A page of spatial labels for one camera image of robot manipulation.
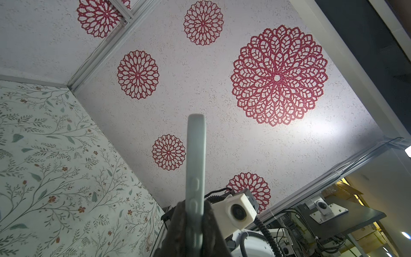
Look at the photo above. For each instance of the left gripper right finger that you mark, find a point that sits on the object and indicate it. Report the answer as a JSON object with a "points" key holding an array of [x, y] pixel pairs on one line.
{"points": [[214, 245]]}

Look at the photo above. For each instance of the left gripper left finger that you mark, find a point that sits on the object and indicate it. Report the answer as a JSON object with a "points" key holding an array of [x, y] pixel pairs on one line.
{"points": [[174, 244]]}

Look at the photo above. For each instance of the mounted camera outside enclosure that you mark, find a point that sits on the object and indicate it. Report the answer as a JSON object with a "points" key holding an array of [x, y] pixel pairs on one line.
{"points": [[324, 211]]}

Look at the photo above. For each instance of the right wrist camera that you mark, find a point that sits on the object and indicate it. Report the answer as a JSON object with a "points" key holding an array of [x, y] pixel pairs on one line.
{"points": [[234, 213]]}

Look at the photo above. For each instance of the phone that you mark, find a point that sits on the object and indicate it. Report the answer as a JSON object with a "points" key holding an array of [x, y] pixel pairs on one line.
{"points": [[195, 177]]}

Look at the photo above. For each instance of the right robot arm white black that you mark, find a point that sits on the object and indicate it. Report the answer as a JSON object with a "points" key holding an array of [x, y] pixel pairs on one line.
{"points": [[247, 243]]}

